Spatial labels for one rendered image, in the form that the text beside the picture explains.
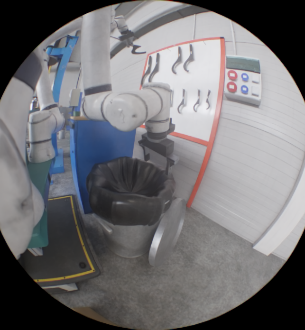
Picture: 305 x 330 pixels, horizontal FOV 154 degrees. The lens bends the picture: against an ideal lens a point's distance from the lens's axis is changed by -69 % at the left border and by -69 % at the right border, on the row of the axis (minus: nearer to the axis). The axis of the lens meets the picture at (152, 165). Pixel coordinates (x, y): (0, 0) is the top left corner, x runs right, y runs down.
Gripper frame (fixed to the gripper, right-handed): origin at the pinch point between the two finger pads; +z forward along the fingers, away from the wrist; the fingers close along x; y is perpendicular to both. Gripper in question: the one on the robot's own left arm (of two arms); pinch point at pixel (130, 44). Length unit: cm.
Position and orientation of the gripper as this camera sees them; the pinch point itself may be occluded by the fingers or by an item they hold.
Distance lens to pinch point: 126.0
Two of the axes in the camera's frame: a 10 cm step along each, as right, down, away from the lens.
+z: 2.0, 1.7, 9.7
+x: -8.1, 5.9, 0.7
